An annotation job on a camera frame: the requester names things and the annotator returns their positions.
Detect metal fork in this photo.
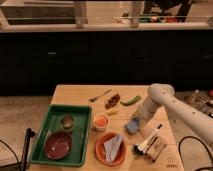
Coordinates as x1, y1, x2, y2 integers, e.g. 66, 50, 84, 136
88, 89, 112, 102

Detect black cable right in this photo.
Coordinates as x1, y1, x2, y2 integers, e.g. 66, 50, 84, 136
177, 135, 213, 171

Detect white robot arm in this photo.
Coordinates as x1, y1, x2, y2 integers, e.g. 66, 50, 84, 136
136, 83, 213, 149

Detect white handled brush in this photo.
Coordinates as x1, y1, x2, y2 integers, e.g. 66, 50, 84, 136
133, 123, 164, 155

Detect black stand left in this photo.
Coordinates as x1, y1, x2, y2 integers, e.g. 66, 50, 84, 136
0, 128, 35, 171

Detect yellow food piece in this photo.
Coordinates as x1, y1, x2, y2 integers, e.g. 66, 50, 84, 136
106, 109, 119, 116

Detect brown food pieces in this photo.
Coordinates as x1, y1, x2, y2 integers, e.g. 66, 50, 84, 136
105, 94, 120, 110

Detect green chili pepper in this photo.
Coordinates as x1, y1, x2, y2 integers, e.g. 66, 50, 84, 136
120, 95, 141, 106

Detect blue sponge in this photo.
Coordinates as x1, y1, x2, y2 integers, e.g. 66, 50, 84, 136
125, 117, 140, 134

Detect small brown cup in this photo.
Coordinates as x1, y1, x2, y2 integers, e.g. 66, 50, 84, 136
61, 116, 74, 129

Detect wooden holder box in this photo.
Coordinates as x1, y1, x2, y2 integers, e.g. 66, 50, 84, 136
146, 136, 167, 162

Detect white cup orange contents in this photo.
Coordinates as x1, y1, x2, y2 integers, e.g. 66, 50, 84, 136
93, 115, 108, 131

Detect green plastic tray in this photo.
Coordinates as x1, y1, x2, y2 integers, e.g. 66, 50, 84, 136
30, 105, 92, 167

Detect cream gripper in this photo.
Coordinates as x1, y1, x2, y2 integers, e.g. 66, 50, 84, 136
135, 99, 160, 128

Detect grey folded napkin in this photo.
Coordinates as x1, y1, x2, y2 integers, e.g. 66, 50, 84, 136
104, 134, 123, 162

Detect dark red bowl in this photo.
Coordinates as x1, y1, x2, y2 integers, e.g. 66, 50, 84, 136
44, 131, 72, 160

